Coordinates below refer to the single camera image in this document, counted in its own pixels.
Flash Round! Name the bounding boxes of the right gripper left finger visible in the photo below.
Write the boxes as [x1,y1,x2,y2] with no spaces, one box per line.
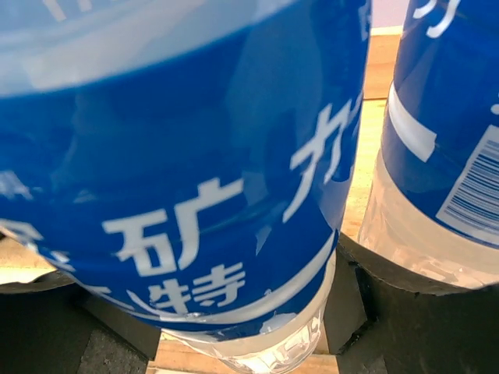
[1,271,161,374]

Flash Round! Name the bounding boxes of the water bottle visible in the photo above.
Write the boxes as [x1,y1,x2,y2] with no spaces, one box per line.
[358,1,498,289]
[1,1,371,373]

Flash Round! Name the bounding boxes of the wooden two-tier shelf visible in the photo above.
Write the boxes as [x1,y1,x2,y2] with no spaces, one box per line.
[1,26,401,373]

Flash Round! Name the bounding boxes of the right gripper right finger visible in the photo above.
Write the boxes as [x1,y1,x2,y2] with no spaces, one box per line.
[324,235,498,373]

